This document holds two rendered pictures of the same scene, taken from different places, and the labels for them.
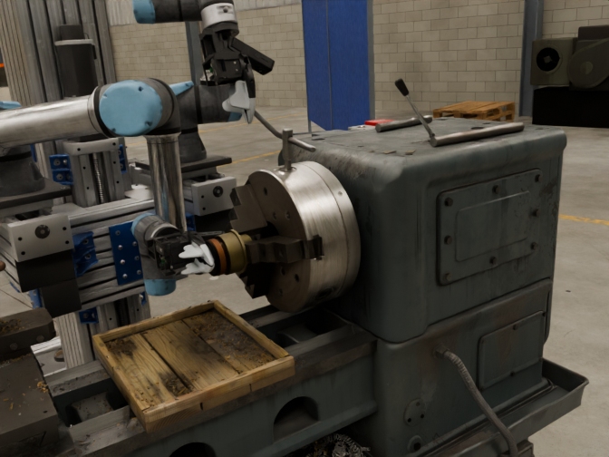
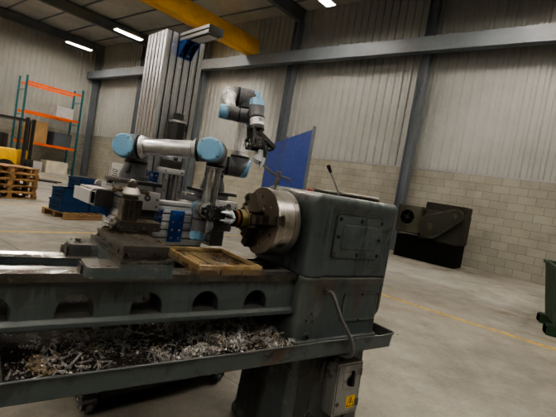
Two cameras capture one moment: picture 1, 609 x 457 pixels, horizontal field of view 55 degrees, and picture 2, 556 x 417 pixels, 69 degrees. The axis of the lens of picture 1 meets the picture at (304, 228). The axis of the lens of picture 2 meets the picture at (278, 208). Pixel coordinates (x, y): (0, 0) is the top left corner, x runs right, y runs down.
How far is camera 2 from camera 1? 0.76 m
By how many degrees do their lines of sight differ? 15
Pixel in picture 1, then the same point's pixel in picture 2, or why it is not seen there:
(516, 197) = (371, 228)
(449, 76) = not seen: hidden behind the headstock
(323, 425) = (266, 309)
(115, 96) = (206, 141)
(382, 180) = (315, 199)
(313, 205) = (284, 203)
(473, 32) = (366, 192)
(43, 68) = (160, 129)
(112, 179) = (175, 189)
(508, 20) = (387, 190)
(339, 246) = (291, 223)
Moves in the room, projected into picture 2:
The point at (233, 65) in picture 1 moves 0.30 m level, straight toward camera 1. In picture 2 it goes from (259, 142) to (268, 136)
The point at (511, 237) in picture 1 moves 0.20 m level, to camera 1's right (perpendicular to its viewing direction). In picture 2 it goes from (366, 246) to (405, 253)
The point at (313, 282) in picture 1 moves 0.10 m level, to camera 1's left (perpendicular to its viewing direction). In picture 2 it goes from (277, 237) to (255, 232)
